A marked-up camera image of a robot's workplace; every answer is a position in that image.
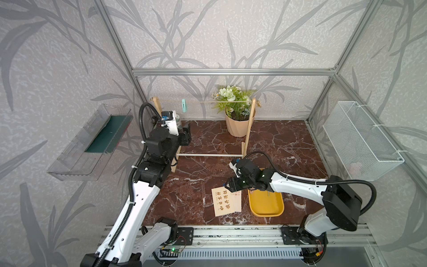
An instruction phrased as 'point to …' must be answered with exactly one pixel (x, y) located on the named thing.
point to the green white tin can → (177, 121)
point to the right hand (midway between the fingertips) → (227, 184)
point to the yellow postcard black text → (226, 202)
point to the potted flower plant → (237, 104)
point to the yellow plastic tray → (266, 203)
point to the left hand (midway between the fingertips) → (184, 123)
